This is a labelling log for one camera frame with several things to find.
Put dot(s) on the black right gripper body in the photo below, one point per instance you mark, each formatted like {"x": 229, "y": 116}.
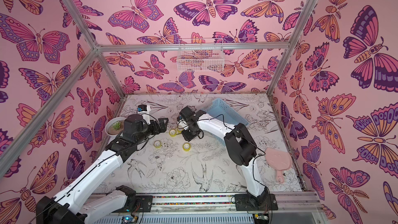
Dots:
{"x": 190, "y": 132}

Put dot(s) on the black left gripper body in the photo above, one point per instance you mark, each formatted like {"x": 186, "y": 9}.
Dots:
{"x": 152, "y": 129}

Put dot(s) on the yellow tape roll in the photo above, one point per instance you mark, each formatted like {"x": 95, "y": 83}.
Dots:
{"x": 179, "y": 130}
{"x": 173, "y": 132}
{"x": 157, "y": 144}
{"x": 186, "y": 146}

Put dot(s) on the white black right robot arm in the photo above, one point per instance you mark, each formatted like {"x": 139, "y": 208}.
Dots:
{"x": 242, "y": 150}

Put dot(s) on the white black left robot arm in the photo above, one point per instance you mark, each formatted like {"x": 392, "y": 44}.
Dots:
{"x": 70, "y": 205}

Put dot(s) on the light blue perforated storage basket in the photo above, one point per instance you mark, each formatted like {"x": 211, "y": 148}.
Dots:
{"x": 220, "y": 119}

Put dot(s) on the white pot with succulent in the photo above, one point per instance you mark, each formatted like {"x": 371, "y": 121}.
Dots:
{"x": 115, "y": 126}

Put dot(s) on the white wire wall basket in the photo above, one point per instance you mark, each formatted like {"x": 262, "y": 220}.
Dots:
{"x": 199, "y": 55}

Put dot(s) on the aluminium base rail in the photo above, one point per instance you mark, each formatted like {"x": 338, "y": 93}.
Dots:
{"x": 220, "y": 208}

